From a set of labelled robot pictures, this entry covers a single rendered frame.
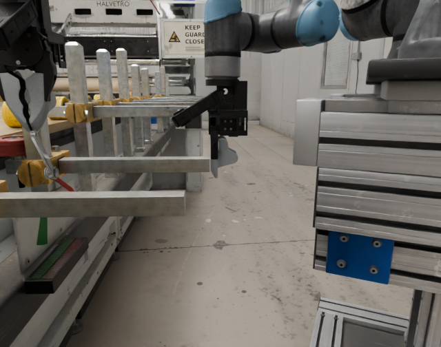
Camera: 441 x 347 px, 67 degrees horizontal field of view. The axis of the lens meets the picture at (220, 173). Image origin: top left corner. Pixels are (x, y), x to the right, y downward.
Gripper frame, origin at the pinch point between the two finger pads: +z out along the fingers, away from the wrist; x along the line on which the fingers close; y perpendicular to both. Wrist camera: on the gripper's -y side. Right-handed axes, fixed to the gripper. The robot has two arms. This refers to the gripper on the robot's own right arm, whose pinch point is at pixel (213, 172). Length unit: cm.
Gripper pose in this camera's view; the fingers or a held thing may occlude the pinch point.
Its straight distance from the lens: 75.0
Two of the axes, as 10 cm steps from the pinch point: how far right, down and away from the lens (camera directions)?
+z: 0.0, 9.7, 2.4
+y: 10.0, -0.1, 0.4
